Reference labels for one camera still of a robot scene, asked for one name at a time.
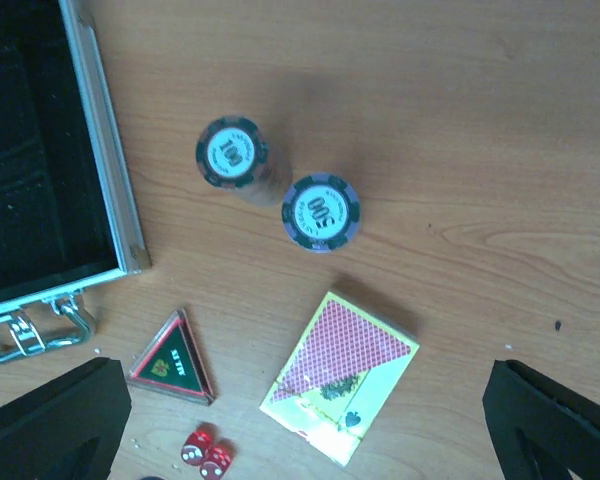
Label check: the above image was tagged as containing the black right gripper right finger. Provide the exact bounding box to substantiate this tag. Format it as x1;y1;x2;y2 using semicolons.
482;360;600;479

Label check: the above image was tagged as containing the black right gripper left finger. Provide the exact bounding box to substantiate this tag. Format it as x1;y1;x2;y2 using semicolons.
0;357;131;479

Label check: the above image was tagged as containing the playing card deck box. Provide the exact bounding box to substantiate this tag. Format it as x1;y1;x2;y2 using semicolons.
259;291;419;466

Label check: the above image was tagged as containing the aluminium poker case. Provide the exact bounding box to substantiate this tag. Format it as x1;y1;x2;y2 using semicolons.
0;1;150;364

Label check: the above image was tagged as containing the purple 500 chip stack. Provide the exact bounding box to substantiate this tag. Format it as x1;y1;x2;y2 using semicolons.
281;172;361;254

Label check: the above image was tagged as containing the orange 100 chip stack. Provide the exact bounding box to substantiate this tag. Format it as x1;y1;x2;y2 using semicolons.
195;115;292;207

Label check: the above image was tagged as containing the triangular all-in button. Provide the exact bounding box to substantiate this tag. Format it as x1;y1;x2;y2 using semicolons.
126;308;215;406

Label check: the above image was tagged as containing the red translucent die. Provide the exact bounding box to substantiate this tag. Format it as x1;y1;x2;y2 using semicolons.
181;423;218;467
199;441;234;480

